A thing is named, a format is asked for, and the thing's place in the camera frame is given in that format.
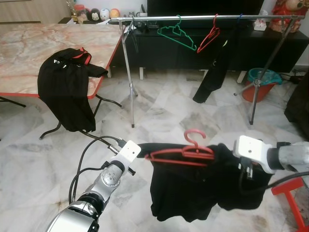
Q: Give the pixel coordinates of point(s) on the red plastic hanger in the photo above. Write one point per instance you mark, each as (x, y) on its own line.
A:
(198, 152)
(212, 35)

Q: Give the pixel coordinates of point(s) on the black shirt with pale print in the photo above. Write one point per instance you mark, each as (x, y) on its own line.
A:
(193, 193)

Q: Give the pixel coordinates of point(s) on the green plastic hanger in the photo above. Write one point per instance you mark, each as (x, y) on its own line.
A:
(178, 30)

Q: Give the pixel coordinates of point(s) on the black jacket with red stripes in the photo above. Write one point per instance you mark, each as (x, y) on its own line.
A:
(67, 92)

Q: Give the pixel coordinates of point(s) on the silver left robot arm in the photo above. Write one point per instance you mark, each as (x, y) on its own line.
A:
(96, 193)

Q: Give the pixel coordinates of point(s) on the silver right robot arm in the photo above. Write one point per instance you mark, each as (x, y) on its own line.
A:
(294, 157)

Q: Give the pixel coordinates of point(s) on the blue plastic hanger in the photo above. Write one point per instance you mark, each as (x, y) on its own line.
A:
(239, 18)

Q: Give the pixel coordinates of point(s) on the red plastic stool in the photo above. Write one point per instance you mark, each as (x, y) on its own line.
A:
(289, 188)

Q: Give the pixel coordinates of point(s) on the grey fabric sofa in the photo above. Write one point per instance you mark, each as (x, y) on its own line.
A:
(297, 106)

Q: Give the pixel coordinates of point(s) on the red bucket with teal bag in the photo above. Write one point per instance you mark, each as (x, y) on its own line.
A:
(260, 87)

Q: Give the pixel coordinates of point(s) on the black garment with yellow logo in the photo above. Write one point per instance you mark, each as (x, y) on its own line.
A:
(212, 77)

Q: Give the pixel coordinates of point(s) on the black TV cabinet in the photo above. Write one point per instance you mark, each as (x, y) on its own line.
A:
(164, 55)

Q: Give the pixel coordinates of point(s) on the white pink tissue box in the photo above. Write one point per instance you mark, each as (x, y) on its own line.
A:
(260, 24)

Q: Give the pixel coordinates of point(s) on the red and gold statue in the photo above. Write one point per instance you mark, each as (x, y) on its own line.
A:
(289, 14)

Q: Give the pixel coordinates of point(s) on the black flat screen television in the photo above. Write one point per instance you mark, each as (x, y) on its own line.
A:
(205, 6)

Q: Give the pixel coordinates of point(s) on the silver metal clothes rack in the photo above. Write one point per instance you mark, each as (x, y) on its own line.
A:
(145, 19)

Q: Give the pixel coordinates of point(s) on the orange round plush doll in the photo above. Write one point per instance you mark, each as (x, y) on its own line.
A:
(115, 13)

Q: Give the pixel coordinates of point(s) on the white round plush doll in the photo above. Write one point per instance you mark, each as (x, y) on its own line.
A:
(105, 14)

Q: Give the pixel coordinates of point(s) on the dark round plush doll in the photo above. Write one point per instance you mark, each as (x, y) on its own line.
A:
(94, 14)

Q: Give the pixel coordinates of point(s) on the jar with red lid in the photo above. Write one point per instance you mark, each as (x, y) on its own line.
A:
(81, 14)

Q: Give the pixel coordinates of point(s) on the marble table with red edge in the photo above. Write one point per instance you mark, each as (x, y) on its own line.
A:
(29, 48)

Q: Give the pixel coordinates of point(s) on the light wooden cabinet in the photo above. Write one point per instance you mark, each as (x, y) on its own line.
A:
(34, 9)

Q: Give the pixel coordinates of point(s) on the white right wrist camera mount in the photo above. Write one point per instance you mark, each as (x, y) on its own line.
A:
(251, 147)

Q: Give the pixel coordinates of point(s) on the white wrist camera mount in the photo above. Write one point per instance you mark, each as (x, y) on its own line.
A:
(251, 147)
(124, 157)

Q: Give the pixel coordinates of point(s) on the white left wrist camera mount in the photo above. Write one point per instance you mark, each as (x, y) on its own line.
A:
(124, 157)

